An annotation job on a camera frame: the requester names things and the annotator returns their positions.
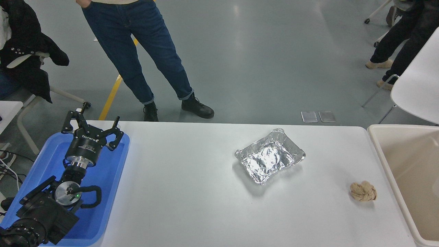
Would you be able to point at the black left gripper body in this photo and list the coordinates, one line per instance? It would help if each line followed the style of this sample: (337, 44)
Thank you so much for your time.
(85, 145)

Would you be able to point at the person's hand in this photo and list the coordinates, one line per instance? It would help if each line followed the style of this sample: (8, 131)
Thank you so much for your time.
(84, 3)

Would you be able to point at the blue plastic tray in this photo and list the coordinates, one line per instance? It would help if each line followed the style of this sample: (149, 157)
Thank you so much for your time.
(106, 178)

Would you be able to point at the small white side table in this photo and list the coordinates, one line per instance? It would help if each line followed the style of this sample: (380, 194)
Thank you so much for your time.
(8, 111)

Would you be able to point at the grey sneaker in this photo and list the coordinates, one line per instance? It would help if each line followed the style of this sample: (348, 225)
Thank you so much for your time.
(8, 159)

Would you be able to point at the crumpled foil tray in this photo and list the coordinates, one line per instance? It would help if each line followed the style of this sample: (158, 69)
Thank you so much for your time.
(269, 157)

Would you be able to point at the clear floor plate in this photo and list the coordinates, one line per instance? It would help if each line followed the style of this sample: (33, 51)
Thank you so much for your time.
(327, 116)
(309, 117)

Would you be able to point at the crumpled tan paper ball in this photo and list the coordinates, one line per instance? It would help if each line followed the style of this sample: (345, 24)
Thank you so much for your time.
(363, 191)

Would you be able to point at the white rolling chair base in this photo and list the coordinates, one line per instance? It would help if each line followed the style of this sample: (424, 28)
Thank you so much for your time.
(377, 11)

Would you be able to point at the large pale bin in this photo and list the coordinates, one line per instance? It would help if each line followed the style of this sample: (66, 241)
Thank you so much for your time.
(415, 171)

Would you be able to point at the white shell chair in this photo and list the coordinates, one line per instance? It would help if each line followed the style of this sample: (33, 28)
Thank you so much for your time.
(418, 85)

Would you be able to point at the white tube frame chair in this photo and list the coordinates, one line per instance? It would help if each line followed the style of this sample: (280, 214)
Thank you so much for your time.
(19, 124)

